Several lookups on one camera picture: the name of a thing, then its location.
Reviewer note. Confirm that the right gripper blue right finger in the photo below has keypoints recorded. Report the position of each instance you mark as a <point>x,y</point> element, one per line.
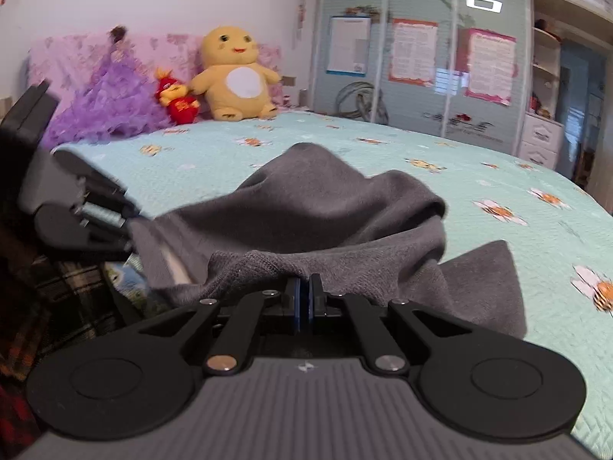
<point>381,352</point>

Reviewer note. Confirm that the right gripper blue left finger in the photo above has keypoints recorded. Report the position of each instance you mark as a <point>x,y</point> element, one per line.
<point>256,314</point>

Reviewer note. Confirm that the dark grey sweater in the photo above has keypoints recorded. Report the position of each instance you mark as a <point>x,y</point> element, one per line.
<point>308,212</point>

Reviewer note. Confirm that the red plush toy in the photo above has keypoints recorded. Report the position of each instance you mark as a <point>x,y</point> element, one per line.
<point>181,105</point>

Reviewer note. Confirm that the teal quilted bee bedspread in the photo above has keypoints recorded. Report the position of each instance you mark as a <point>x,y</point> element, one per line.
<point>560,238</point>

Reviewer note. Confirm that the yellow plush toy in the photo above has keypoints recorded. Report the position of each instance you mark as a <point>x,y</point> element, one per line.
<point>234,84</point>

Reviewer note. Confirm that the white drawer cabinet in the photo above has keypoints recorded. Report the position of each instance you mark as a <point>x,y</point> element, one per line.
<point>541,141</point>

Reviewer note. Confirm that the orange framed poster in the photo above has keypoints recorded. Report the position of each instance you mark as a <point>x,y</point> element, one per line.
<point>413,52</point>

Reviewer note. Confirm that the grey sliding door wardrobe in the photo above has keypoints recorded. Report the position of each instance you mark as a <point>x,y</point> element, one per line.
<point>456,69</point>

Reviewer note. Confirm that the blue framed poster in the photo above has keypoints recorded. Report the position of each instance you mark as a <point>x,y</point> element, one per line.
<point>348,46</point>

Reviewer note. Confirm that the pink framed poster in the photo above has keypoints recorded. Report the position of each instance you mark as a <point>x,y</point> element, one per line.
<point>491,66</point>

